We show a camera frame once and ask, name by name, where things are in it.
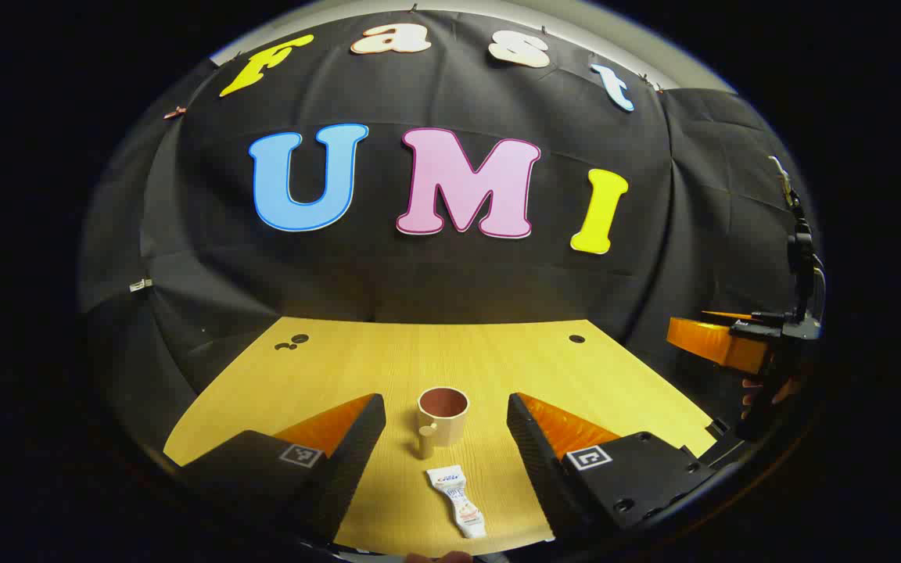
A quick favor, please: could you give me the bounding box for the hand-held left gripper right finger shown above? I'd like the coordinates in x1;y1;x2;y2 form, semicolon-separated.
507;393;721;544

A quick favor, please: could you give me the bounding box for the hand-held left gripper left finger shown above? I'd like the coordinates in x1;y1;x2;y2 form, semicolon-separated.
177;393;386;544

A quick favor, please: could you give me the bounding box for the beige cup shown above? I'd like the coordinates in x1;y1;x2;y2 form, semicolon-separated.
417;386;470;459

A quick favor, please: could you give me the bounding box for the white toothpaste tube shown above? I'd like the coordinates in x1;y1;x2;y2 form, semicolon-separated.
425;465;488;540

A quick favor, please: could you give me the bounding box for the wooden desktop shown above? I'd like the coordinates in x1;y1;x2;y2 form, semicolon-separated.
163;317;719;558

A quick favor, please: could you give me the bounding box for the black backdrop cloth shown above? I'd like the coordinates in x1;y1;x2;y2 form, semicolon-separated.
79;9;823;454

